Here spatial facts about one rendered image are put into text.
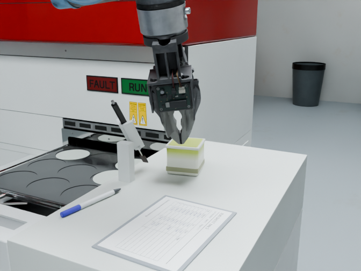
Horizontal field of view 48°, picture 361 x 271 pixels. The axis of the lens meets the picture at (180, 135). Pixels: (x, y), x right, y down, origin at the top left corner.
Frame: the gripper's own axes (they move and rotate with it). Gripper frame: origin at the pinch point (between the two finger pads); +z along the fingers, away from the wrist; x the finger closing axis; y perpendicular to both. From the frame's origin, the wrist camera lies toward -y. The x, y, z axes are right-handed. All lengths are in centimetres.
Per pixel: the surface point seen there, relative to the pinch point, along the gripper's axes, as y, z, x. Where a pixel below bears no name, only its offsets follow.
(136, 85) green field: -45.0, 7.1, -14.6
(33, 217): 11.3, 7.1, -26.6
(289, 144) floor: -304, 196, 89
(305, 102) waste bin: -493, 243, 155
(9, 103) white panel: -65, 17, -64
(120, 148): -5.3, 4.7, -13.2
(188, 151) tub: -7.7, 8.4, 0.7
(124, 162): -4.3, 7.4, -12.6
